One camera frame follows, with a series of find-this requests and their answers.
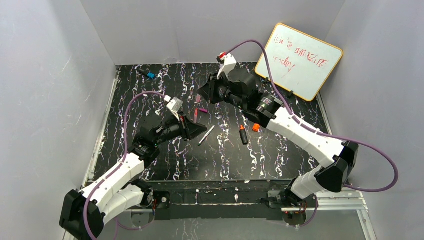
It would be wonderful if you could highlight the black orange highlighter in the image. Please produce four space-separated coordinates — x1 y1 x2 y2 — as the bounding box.
239 125 249 145

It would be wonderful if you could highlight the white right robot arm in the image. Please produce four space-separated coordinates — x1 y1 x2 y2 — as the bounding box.
197 69 359 205

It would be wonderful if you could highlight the yellow-framed whiteboard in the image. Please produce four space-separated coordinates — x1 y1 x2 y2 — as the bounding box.
254 23 344 102

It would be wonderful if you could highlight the pink translucent pen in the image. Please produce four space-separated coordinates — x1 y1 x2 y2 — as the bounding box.
193 108 198 123

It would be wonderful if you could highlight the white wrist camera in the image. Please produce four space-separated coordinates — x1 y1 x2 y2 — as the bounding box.
166 97 183 121
216 52 237 80

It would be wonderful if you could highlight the aluminium rail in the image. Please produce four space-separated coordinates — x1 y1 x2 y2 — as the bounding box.
281 187 369 212

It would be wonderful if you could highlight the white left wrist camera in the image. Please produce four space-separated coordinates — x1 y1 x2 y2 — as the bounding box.
166 97 183 121

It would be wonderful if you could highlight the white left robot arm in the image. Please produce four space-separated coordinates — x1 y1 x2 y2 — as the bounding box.
59 114 208 240

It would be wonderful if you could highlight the white green-tipped pen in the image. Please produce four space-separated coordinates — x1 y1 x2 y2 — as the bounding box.
198 125 215 146

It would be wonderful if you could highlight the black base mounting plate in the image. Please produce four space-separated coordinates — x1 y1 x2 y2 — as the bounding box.
130 180 318 225

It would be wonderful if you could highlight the blue pen cap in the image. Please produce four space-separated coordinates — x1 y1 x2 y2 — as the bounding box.
147 72 156 79

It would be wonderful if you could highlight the orange highlighter cap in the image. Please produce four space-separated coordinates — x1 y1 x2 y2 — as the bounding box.
252 123 260 132

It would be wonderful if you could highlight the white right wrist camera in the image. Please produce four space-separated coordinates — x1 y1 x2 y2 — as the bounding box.
216 52 237 80

